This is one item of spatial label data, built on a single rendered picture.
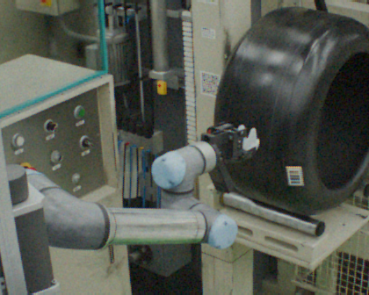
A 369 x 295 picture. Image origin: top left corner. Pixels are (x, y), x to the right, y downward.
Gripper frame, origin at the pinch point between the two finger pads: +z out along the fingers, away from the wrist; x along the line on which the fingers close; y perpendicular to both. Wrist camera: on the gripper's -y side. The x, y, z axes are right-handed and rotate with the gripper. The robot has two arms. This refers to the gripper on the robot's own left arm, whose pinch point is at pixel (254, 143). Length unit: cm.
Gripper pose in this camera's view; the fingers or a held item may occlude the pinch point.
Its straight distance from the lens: 216.2
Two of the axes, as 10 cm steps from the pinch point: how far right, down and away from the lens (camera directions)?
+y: 0.3, -9.4, -3.4
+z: 6.5, -2.4, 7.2
